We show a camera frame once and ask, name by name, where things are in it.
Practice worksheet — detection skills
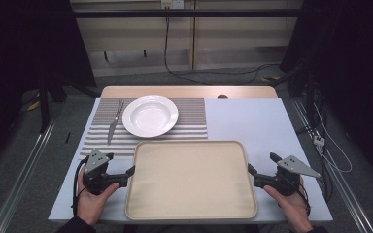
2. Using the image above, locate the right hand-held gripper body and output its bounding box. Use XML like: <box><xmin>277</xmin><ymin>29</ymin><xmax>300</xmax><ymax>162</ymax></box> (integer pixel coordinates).
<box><xmin>254</xmin><ymin>154</ymin><xmax>322</xmax><ymax>197</ymax></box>

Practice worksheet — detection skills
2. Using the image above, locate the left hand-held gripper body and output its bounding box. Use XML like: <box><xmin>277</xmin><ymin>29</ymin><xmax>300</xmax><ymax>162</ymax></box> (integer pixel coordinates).
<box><xmin>83</xmin><ymin>149</ymin><xmax>124</xmax><ymax>196</ymax></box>

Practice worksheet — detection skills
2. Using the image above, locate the person's right hand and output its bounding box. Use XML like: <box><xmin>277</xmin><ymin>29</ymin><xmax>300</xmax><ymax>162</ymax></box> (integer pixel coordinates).
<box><xmin>263</xmin><ymin>176</ymin><xmax>314</xmax><ymax>233</ymax></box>

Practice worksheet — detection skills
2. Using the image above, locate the person's left hand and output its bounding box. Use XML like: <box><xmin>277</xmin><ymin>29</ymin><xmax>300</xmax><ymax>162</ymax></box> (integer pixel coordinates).
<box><xmin>76</xmin><ymin>164</ymin><xmax>121</xmax><ymax>227</ymax></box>

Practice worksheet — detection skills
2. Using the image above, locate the silver fork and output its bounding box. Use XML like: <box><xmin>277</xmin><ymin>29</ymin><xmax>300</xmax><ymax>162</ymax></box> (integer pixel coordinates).
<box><xmin>106</xmin><ymin>98</ymin><xmax>125</xmax><ymax>147</ymax></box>

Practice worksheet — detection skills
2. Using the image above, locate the pale blue table cover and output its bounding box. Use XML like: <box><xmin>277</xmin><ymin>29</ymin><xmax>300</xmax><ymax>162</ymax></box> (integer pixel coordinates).
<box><xmin>47</xmin><ymin>97</ymin><xmax>334</xmax><ymax>225</ymax></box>

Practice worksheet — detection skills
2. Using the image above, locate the white deep plate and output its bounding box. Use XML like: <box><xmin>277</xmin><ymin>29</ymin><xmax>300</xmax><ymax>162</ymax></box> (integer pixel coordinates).
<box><xmin>121</xmin><ymin>94</ymin><xmax>180</xmax><ymax>139</ymax></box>

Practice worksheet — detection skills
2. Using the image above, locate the beige rectangular tray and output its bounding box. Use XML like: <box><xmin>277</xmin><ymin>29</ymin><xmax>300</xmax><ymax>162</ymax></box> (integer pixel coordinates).
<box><xmin>124</xmin><ymin>139</ymin><xmax>259</xmax><ymax>221</ymax></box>

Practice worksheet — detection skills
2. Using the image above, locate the black metal stand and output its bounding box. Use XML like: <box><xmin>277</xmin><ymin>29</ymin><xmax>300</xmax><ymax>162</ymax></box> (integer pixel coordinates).
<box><xmin>35</xmin><ymin>64</ymin><xmax>101</xmax><ymax>134</ymax></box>

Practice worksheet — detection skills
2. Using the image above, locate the yellow floor tape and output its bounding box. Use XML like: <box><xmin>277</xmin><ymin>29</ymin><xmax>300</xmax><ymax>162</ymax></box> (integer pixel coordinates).
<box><xmin>260</xmin><ymin>75</ymin><xmax>282</xmax><ymax>83</ymax></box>
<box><xmin>26</xmin><ymin>92</ymin><xmax>42</xmax><ymax>112</ymax></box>

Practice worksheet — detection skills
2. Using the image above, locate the grey striped placemat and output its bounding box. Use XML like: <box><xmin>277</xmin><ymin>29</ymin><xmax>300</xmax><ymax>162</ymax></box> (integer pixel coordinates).
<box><xmin>79</xmin><ymin>97</ymin><xmax>209</xmax><ymax>161</ymax></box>

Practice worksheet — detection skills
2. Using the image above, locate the black curtain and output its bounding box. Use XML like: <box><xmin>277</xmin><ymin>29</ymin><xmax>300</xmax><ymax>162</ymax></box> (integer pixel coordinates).
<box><xmin>0</xmin><ymin>0</ymin><xmax>97</xmax><ymax>176</ymax></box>
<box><xmin>279</xmin><ymin>0</ymin><xmax>373</xmax><ymax>185</ymax></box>

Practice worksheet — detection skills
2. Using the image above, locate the black horizontal bar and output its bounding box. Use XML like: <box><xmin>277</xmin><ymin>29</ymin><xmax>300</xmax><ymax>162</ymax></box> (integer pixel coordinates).
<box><xmin>72</xmin><ymin>9</ymin><xmax>303</xmax><ymax>18</ymax></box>

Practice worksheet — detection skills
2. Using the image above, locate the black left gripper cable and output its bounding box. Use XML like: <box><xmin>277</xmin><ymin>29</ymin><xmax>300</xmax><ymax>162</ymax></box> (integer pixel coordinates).
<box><xmin>71</xmin><ymin>156</ymin><xmax>90</xmax><ymax>218</ymax></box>

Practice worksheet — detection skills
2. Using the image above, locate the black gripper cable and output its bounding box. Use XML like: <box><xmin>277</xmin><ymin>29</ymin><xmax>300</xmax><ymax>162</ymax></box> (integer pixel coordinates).
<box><xmin>71</xmin><ymin>156</ymin><xmax>90</xmax><ymax>218</ymax></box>
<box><xmin>289</xmin><ymin>179</ymin><xmax>313</xmax><ymax>217</ymax></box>

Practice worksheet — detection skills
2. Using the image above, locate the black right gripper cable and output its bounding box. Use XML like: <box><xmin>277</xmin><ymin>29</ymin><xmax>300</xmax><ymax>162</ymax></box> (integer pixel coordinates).
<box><xmin>289</xmin><ymin>179</ymin><xmax>313</xmax><ymax>217</ymax></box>

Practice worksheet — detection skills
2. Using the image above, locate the white cable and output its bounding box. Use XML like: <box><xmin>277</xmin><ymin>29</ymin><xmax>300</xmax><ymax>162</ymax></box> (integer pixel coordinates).
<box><xmin>313</xmin><ymin>102</ymin><xmax>354</xmax><ymax>174</ymax></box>

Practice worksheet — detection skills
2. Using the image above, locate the metal floor rail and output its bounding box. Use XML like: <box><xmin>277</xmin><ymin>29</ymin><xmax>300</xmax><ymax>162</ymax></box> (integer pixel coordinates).
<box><xmin>0</xmin><ymin>115</ymin><xmax>61</xmax><ymax>233</ymax></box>
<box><xmin>289</xmin><ymin>96</ymin><xmax>373</xmax><ymax>233</ymax></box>

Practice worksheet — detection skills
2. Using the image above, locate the long black floor cable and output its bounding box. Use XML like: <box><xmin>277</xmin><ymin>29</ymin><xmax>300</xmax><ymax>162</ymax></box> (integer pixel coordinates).
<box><xmin>163</xmin><ymin>16</ymin><xmax>281</xmax><ymax>87</ymax></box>

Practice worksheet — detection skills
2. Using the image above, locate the white wall socket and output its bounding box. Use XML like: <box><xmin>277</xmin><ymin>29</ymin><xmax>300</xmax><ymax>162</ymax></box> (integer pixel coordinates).
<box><xmin>160</xmin><ymin>0</ymin><xmax>186</xmax><ymax>10</ymax></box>

